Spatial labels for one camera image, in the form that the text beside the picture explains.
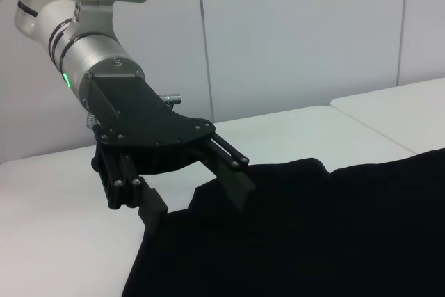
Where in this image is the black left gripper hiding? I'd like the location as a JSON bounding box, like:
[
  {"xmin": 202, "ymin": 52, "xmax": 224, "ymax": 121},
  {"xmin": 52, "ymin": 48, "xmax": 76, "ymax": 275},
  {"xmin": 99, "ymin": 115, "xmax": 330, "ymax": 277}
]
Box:
[{"xmin": 84, "ymin": 71, "xmax": 215, "ymax": 235}]

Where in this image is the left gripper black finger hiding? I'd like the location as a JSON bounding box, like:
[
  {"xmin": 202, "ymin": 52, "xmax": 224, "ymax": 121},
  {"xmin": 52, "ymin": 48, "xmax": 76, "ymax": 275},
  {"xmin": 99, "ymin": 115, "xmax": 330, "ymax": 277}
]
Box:
[{"xmin": 200, "ymin": 132, "xmax": 257, "ymax": 213}]

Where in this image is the black t-shirt with FREE print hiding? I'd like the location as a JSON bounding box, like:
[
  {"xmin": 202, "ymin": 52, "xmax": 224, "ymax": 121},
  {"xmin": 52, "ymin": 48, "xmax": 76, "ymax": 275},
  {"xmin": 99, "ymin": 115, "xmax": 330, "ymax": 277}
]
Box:
[{"xmin": 121, "ymin": 148, "xmax": 445, "ymax": 297}]

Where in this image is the silver plug on left gripper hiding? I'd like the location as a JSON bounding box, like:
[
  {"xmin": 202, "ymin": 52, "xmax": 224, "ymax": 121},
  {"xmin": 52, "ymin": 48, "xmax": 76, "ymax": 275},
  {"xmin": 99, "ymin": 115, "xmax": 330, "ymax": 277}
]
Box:
[{"xmin": 159, "ymin": 93, "xmax": 182, "ymax": 105}]

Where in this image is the silver left camera mount bracket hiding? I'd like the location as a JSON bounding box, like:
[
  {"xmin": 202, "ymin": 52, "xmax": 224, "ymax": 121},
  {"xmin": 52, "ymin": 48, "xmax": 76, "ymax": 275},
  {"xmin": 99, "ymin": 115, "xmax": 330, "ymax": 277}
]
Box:
[{"xmin": 71, "ymin": 0, "xmax": 118, "ymax": 42}]

